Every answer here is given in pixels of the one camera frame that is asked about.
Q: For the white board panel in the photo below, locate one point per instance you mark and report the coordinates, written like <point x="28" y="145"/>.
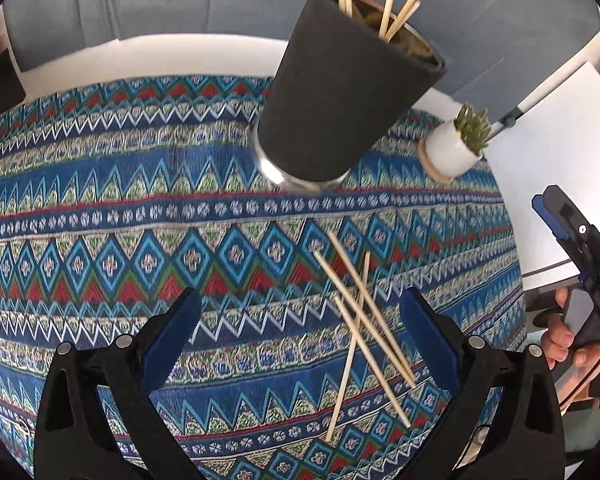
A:
<point x="556" y="142"/>

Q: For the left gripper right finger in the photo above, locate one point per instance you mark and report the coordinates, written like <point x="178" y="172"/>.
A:
<point x="525" y="439"/>

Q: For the patterned blue tablecloth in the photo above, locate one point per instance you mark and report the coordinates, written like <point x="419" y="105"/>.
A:
<point x="116" y="197"/>

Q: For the black cylindrical utensil holder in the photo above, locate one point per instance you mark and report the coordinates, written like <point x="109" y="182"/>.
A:
<point x="337" y="91"/>

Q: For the succulent in white pot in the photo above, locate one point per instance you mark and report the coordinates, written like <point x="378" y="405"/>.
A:
<point x="455" y="146"/>

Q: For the grey upholstered sofa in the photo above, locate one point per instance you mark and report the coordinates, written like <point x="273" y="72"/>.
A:
<point x="496" y="51"/>

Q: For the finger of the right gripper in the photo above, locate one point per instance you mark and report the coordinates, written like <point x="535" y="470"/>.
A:
<point x="538" y="206"/>
<point x="565" y="211"/>

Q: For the person's right hand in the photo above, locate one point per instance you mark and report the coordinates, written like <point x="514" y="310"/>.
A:
<point x="556" y="343"/>

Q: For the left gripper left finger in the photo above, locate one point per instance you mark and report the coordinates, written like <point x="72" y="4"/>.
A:
<point x="73" y="439"/>

